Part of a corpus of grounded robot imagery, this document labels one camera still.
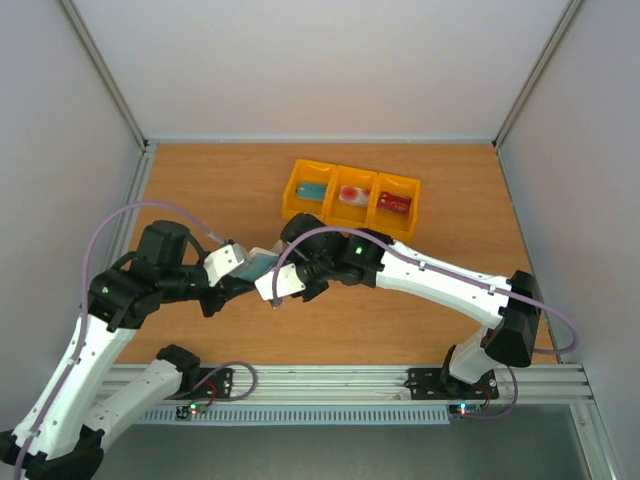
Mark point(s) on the beige card holder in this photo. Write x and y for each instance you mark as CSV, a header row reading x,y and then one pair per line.
x,y
258,261

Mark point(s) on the yellow plastic bin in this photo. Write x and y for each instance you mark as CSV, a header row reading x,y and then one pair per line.
x,y
339,214
305,170
400,227

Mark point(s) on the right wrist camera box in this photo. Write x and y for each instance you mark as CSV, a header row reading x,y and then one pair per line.
x,y
287,283

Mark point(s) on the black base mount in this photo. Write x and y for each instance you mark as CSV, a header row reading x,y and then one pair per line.
x,y
425,383
212,383

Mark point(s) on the grey slotted cable duct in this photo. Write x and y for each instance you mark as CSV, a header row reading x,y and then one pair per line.
x,y
302,415

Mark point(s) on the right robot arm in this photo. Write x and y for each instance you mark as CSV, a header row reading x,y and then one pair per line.
x,y
503,306

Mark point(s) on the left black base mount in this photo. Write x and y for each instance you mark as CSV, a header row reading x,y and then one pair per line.
x,y
212,383

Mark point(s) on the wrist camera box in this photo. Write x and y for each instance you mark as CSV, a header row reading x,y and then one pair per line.
x,y
223,261
287,283

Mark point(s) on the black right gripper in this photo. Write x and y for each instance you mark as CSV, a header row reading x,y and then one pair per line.
x,y
310,281

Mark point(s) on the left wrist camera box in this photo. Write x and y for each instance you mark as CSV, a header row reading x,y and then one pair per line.
x,y
223,261

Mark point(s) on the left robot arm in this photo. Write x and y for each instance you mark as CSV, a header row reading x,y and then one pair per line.
x,y
66,433

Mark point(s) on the pink red card in bin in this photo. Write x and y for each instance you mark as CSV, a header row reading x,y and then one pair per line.
x,y
354,196

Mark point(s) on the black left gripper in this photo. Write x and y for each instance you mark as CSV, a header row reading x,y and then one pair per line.
x,y
224,293

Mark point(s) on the aluminium front rail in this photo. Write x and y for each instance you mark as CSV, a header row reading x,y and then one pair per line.
x,y
540,384

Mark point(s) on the green card in bin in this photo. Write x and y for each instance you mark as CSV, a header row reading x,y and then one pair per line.
x,y
309,191

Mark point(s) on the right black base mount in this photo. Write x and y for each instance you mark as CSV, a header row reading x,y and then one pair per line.
x,y
425,383

